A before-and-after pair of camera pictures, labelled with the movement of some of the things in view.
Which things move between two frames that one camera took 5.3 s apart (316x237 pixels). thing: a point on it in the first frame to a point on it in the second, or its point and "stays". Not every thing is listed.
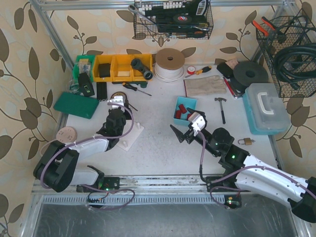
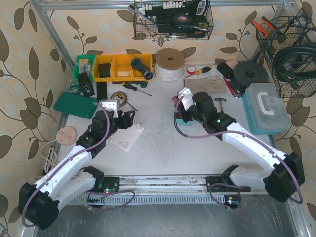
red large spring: [177, 114] to [174, 99]
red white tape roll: [191, 69] stays
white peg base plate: [126, 142] stays
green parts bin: [84, 63] stays
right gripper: [188, 135] to [184, 116]
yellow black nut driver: [204, 69] stays
